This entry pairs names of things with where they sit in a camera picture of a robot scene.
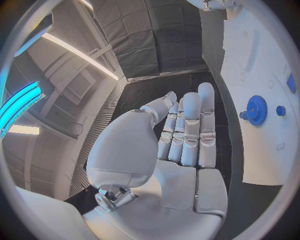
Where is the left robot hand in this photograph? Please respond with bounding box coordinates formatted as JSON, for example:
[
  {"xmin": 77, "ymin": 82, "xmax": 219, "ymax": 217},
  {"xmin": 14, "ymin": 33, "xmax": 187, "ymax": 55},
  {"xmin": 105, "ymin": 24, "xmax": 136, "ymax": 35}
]
[{"xmin": 81, "ymin": 82, "xmax": 229, "ymax": 240}]

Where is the white task board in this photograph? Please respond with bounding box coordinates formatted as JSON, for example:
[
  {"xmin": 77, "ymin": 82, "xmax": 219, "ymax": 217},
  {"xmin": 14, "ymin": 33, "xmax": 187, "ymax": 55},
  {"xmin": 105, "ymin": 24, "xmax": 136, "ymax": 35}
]
[{"xmin": 219, "ymin": 7, "xmax": 299, "ymax": 187}]

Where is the glowing light bar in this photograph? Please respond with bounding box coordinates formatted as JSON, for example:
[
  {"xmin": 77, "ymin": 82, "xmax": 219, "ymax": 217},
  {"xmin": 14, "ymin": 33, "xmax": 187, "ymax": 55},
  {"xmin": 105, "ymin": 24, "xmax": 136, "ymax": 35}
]
[{"xmin": 0, "ymin": 80, "xmax": 47, "ymax": 140}]

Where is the blue gear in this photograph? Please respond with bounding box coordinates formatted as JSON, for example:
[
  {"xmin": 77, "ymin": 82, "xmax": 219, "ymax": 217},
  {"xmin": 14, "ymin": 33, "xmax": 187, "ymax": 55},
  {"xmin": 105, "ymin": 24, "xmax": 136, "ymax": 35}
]
[{"xmin": 245, "ymin": 94, "xmax": 269, "ymax": 126}]

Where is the oblong blue peg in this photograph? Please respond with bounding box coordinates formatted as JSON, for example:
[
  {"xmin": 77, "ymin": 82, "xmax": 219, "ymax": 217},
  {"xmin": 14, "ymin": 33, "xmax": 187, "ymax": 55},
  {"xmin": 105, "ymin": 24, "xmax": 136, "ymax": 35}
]
[{"xmin": 285, "ymin": 71, "xmax": 297, "ymax": 94}]

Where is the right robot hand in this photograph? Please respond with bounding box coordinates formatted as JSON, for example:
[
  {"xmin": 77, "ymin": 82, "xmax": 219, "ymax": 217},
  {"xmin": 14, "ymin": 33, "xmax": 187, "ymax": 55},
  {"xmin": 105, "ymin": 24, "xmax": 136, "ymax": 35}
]
[{"xmin": 186, "ymin": 0, "xmax": 239, "ymax": 12}]

